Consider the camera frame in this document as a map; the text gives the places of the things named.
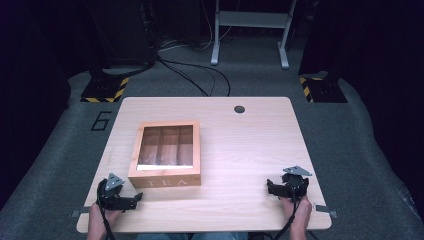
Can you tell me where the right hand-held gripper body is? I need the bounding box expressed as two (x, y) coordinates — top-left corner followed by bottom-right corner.
(282, 165), (313, 203)

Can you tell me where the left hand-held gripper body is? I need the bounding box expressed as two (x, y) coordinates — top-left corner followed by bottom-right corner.
(96, 172), (135, 212)

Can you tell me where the wooden tea box glass lid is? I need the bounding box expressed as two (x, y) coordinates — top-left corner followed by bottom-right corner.
(127, 120), (202, 190)

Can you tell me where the person's left hand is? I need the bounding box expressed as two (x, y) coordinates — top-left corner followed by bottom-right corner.
(87, 201), (123, 231)

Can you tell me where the person's right hand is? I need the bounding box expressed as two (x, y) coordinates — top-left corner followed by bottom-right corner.
(281, 195), (314, 226)

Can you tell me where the black equipment stand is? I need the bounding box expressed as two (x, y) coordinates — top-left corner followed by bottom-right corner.
(85, 0), (158, 80)

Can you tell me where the left hand-held gripper black cable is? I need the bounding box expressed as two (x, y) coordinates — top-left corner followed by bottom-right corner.
(96, 179), (116, 240)

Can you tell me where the hand-held gripper black cable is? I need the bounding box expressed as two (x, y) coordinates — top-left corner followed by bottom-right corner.
(273, 188), (301, 240)
(96, 179), (116, 240)

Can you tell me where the right hand-held gripper black cable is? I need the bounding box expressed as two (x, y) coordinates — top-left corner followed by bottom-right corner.
(273, 188), (301, 240)

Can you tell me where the grey table clamp bracket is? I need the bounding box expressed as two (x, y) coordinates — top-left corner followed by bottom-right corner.
(70, 206), (92, 219)
(314, 203), (339, 220)

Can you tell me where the black yellow striped base plate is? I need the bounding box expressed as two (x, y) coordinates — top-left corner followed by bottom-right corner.
(80, 76), (130, 104)
(298, 74), (348, 104)

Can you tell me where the black floor cable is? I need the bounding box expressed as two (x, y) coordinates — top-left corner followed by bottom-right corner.
(157, 57), (232, 98)
(156, 58), (210, 98)

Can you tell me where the white metal stand frame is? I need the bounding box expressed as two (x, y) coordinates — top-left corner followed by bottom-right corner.
(210, 0), (298, 70)

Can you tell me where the white floor cable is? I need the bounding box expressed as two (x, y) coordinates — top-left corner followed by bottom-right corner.
(159, 0), (234, 53)

